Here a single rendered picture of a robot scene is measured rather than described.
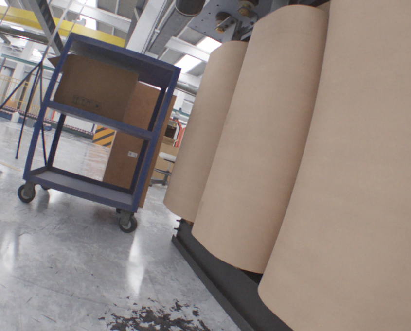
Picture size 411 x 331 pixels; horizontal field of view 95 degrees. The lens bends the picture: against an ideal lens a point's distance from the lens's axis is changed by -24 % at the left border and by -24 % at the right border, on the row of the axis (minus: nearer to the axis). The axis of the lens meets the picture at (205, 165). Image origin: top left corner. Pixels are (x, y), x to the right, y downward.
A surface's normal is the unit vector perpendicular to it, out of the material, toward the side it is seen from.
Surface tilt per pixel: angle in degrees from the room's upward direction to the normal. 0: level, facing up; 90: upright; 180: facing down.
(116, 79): 90
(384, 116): 90
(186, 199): 90
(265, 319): 90
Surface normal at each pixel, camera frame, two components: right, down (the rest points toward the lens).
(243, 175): -0.69, -0.22
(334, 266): -0.87, -0.27
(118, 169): 0.40, 0.11
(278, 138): -0.29, -0.09
